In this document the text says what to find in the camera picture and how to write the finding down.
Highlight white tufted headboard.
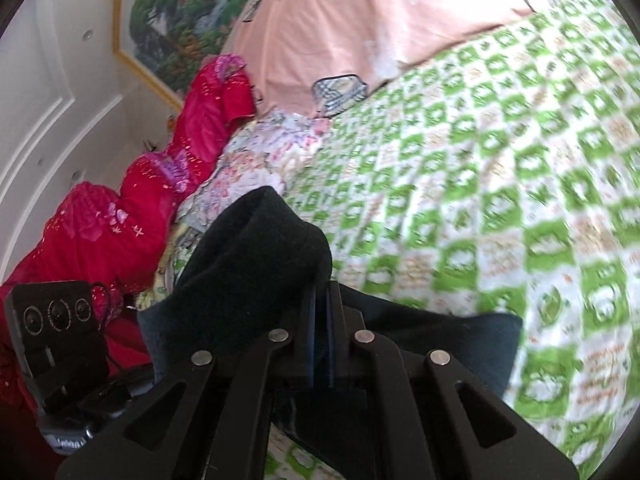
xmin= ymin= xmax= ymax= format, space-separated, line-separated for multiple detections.
xmin=0 ymin=0 xmax=177 ymax=281

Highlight red floral blanket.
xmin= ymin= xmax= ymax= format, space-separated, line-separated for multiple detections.
xmin=0 ymin=54 xmax=259 ymax=441

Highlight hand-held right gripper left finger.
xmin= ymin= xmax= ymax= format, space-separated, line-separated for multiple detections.
xmin=55 ymin=280 xmax=322 ymax=480

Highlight black pants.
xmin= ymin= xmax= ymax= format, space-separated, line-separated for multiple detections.
xmin=137 ymin=186 xmax=524 ymax=480

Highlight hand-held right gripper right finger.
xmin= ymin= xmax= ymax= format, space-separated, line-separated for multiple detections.
xmin=325 ymin=281 xmax=579 ymax=480

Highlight gold framed landscape painting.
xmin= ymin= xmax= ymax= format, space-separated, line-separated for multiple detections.
xmin=112 ymin=0 xmax=281 ymax=112

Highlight pink quilt with heart prints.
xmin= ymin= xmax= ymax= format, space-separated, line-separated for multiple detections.
xmin=220 ymin=0 xmax=601 ymax=121

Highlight green patterned bed sheet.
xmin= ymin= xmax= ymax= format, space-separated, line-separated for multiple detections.
xmin=264 ymin=0 xmax=640 ymax=480

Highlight floral pillow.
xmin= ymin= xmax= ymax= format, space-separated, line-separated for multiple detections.
xmin=135 ymin=107 xmax=327 ymax=312

